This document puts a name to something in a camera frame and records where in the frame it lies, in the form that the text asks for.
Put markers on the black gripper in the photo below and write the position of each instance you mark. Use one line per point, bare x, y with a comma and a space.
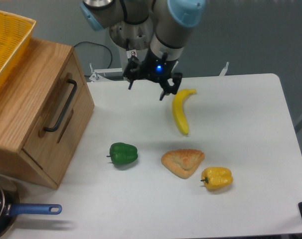
154, 69

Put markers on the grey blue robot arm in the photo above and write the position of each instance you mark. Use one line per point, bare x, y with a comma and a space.
101, 13

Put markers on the wooden drawer cabinet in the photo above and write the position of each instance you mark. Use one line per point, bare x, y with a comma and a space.
22, 99

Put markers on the yellow banana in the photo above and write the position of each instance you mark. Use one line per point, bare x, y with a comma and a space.
178, 111

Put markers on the green bell pepper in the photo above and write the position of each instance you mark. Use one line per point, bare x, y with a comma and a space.
122, 154

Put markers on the triangular pastry bread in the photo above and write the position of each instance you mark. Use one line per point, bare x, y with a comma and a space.
182, 162

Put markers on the yellow bell pepper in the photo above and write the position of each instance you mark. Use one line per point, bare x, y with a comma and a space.
216, 177

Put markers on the yellow plastic basket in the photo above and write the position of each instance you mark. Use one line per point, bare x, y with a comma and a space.
15, 35

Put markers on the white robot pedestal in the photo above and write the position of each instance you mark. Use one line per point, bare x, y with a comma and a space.
135, 38

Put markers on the white table bracket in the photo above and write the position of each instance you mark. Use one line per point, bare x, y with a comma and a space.
224, 69

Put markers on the blue handled frying pan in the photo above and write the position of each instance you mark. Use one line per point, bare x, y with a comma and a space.
11, 206

